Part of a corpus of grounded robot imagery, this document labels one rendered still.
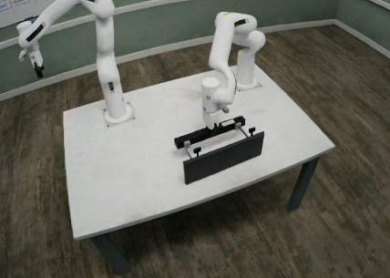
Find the black rectangular block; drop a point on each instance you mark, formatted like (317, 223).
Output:
(223, 158)

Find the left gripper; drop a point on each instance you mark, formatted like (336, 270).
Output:
(212, 121)

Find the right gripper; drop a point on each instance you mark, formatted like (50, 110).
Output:
(37, 62)

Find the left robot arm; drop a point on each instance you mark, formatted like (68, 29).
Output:
(229, 24)

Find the black rack pdu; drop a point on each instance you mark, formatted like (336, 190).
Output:
(202, 134)

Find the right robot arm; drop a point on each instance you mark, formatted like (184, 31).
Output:
(106, 66)

